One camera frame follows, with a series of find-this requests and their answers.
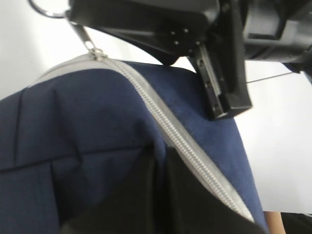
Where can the navy and white lunch bag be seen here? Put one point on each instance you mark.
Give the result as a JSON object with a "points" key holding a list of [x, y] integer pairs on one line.
{"points": [[93, 102]]}

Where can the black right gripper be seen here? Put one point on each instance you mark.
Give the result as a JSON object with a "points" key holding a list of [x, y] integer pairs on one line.
{"points": [[262, 30]]}

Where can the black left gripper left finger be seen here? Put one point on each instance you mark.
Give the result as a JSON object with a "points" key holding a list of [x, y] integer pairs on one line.
{"points": [[114, 191]]}

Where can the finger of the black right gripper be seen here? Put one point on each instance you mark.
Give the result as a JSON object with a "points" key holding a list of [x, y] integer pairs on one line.
{"points": [[165, 42], [180, 19]]}

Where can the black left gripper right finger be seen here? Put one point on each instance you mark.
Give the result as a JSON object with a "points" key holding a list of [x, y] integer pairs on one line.
{"points": [[194, 210]]}

